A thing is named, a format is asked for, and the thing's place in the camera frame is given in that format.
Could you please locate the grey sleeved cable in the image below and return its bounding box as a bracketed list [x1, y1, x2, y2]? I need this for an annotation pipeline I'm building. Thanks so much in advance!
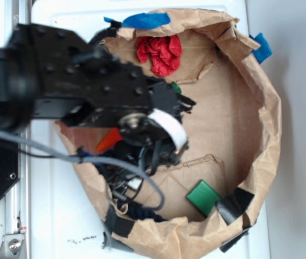
[0, 125, 166, 212]

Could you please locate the aluminium frame rail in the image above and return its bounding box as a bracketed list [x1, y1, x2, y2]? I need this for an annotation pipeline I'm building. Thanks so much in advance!
[3, 1, 31, 258]

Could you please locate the black tape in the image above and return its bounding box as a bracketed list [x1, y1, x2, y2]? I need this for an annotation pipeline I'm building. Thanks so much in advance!
[88, 21, 123, 46]
[215, 187, 255, 226]
[105, 206, 136, 238]

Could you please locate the black tape bottom right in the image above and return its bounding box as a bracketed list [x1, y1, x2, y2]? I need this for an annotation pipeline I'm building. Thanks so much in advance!
[215, 187, 255, 226]

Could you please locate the metal corner bracket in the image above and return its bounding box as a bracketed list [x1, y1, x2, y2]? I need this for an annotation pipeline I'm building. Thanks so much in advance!
[0, 233, 27, 259]

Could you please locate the black tape top left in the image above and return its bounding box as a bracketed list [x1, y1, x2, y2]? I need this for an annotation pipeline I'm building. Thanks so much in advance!
[88, 21, 123, 46]

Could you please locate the brown paper bag tray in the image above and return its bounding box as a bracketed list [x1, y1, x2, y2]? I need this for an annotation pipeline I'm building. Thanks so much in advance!
[53, 8, 282, 259]

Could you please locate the orange toy carrot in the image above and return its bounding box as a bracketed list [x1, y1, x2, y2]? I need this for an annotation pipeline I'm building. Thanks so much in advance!
[96, 81, 182, 152]

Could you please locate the black tape bottom left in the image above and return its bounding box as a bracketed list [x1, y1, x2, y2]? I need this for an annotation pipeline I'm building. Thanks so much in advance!
[105, 206, 136, 238]

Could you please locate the black tape lower right edge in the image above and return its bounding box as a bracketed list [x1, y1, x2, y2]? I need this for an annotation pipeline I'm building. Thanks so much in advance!
[219, 228, 249, 253]

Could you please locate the red crumpled cloth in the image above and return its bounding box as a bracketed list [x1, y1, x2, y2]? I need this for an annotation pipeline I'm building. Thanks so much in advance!
[136, 35, 183, 77]

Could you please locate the dark blue rope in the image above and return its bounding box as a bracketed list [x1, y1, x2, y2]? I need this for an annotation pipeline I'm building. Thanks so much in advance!
[82, 151, 169, 222]

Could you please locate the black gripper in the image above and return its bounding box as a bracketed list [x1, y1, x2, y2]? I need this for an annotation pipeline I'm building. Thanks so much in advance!
[119, 83, 196, 166]

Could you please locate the blue tape strip top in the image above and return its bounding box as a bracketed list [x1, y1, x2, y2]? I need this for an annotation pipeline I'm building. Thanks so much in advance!
[103, 12, 171, 30]

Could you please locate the white tray board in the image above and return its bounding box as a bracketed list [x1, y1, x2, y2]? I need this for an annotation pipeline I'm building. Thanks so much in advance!
[29, 0, 272, 259]

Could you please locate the blue tape piece right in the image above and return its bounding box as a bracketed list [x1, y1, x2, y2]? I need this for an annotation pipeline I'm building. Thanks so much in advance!
[249, 32, 273, 64]

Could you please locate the green square block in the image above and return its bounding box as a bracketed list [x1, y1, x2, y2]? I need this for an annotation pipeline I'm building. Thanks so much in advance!
[186, 180, 221, 217]

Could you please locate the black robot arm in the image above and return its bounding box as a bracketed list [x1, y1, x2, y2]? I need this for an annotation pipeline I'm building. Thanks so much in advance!
[0, 24, 194, 165]

